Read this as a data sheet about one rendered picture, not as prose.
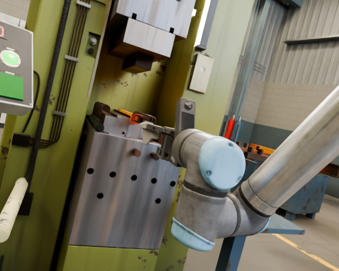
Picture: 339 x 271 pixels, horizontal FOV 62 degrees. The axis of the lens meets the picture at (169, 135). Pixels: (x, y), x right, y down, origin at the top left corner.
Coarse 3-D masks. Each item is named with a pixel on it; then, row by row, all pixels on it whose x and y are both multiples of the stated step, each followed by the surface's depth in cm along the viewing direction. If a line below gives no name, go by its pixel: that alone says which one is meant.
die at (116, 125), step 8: (104, 112) 128; (112, 112) 125; (120, 112) 134; (104, 120) 110; (112, 120) 112; (120, 120) 113; (128, 120) 114; (104, 128) 111; (112, 128) 112; (120, 128) 113; (128, 128) 114; (136, 128) 115; (128, 136) 115; (136, 136) 116
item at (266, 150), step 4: (252, 144) 132; (264, 148) 125; (268, 148) 123; (268, 152) 122; (272, 152) 120; (328, 164) 99; (332, 164) 97; (324, 168) 99; (328, 168) 98; (332, 168) 97; (336, 168) 96; (320, 172) 100; (324, 172) 99; (328, 172) 98; (332, 172) 97; (336, 172) 96; (332, 176) 96; (336, 176) 95
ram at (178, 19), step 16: (112, 0) 127; (128, 0) 107; (144, 0) 109; (160, 0) 111; (176, 0) 113; (192, 0) 115; (112, 16) 113; (128, 16) 108; (144, 16) 110; (160, 16) 112; (176, 16) 114; (192, 16) 138; (112, 32) 138; (176, 32) 115
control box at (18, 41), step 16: (0, 32) 86; (16, 32) 91; (32, 32) 95; (0, 48) 85; (16, 48) 89; (32, 48) 93; (0, 64) 84; (32, 64) 92; (32, 80) 90; (32, 96) 88; (16, 112) 89
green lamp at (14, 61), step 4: (8, 52) 86; (4, 56) 85; (8, 56) 86; (12, 56) 87; (16, 56) 88; (4, 60) 85; (8, 60) 85; (12, 60) 86; (16, 60) 87; (12, 64) 86; (16, 64) 87
